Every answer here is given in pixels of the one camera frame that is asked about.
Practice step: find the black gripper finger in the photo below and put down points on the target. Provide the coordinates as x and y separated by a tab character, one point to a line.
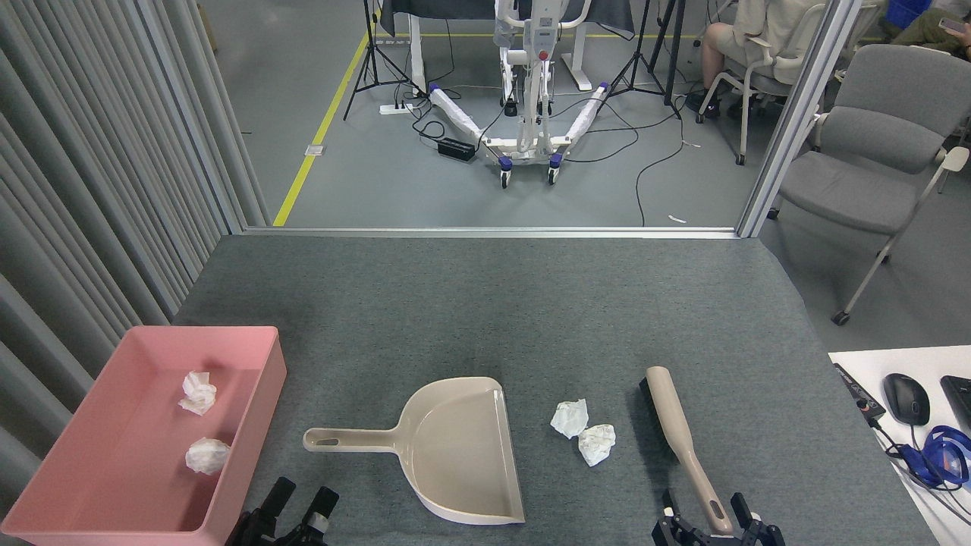
755	535
317	523
675	531
262	523

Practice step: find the white tissue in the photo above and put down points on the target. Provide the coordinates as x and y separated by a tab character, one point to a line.
207	456
597	444
199	394
569	418

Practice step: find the beige hand brush black bristles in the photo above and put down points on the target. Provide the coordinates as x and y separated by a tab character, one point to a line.
671	413

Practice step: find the beige plastic dustpan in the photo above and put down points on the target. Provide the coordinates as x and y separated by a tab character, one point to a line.
455	447

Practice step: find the pink plastic bin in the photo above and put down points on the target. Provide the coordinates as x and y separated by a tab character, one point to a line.
136	364

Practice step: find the blue storage bin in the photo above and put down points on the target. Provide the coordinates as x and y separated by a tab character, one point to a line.
906	9

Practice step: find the black slim device box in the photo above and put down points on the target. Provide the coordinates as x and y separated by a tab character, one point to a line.
859	393

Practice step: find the black computer mouse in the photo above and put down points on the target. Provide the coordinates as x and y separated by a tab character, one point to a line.
906	398

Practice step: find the white side table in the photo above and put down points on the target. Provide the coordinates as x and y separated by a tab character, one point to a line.
857	356

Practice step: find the blue headphones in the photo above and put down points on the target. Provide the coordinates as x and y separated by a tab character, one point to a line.
948	455

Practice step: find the metal floor outlet plate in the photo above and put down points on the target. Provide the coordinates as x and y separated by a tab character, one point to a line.
315	150

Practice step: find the grey ribbed curtain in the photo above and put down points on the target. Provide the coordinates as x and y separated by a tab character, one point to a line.
76	189

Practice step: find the black power adapter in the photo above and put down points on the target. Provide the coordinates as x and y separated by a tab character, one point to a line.
457	149

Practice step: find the grey padded chair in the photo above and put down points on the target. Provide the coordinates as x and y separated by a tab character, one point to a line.
872	144

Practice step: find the white power strip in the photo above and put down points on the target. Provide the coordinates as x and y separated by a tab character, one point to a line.
396	109

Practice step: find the white office chair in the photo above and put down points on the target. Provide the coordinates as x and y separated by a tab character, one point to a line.
758	76

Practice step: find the white wheeled stand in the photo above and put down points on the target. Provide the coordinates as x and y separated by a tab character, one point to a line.
527	91

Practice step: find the black tripod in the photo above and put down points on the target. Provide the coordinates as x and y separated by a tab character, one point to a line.
372	53
643	61

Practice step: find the white-legged desk black cover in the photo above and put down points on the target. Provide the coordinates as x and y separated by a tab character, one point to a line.
416	45

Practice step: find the person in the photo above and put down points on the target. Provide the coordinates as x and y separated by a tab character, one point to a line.
929	30

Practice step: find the silver table edge rail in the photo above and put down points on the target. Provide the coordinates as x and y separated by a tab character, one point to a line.
493	233

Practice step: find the silver frame post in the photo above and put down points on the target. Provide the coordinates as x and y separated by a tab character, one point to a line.
796	114

